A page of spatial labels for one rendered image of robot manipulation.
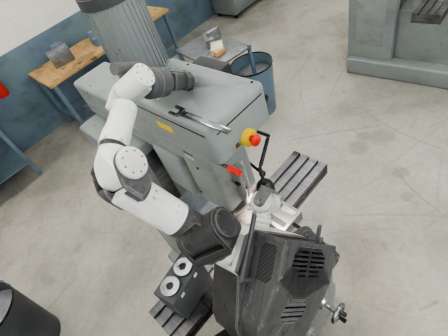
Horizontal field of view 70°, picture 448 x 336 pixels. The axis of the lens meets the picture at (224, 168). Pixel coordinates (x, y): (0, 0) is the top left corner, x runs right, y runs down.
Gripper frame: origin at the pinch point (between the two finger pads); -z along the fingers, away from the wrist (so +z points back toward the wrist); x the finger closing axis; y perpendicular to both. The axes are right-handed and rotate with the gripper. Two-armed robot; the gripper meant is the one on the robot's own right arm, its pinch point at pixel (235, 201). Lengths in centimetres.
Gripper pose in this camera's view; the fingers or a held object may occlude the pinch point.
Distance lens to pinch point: 155.3
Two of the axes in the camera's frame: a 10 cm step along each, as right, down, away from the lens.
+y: 2.6, 6.6, 7.0
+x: -8.7, 4.8, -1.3
